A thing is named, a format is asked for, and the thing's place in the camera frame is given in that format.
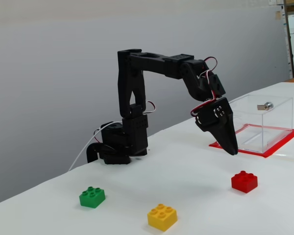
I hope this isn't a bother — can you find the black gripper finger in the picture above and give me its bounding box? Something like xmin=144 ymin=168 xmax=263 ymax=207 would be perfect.
xmin=202 ymin=125 xmax=234 ymax=156
xmin=212 ymin=96 xmax=239 ymax=156

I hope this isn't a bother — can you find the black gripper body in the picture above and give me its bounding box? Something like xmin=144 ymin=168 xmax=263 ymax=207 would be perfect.
xmin=195 ymin=101 xmax=218 ymax=133

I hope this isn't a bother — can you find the red lego brick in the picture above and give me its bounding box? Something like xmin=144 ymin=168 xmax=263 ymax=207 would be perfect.
xmin=231 ymin=170 xmax=258 ymax=194

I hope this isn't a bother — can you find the black robot base clamp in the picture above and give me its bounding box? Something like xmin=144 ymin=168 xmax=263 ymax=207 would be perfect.
xmin=86 ymin=121 xmax=132 ymax=165

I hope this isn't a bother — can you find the silver box lock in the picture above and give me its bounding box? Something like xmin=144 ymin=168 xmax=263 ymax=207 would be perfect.
xmin=256 ymin=101 xmax=274 ymax=111

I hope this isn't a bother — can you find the transparent plastic box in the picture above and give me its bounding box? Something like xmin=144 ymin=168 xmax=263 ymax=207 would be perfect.
xmin=227 ymin=94 xmax=294 ymax=154

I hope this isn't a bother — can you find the yellow lego brick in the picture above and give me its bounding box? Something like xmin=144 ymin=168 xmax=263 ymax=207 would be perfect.
xmin=147 ymin=203 xmax=178 ymax=233

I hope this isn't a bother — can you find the green lego brick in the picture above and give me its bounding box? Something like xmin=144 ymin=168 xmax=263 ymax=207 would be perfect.
xmin=78 ymin=186 xmax=106 ymax=209

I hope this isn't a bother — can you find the red tape frame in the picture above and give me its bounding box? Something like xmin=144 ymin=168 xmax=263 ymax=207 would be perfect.
xmin=208 ymin=123 xmax=294 ymax=159

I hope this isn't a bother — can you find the red white gripper servo wire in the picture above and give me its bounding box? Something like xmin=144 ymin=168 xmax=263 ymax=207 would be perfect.
xmin=190 ymin=57 xmax=219 ymax=118

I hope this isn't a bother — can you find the red white arm servo wire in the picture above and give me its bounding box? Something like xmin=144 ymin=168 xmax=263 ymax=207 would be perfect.
xmin=146 ymin=100 xmax=157 ymax=114

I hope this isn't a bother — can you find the red black base servo wire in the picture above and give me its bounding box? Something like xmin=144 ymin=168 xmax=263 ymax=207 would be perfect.
xmin=93 ymin=123 xmax=106 ymax=144

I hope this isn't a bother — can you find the white cable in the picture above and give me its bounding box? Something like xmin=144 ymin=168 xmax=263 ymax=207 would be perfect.
xmin=68 ymin=121 xmax=124 ymax=172

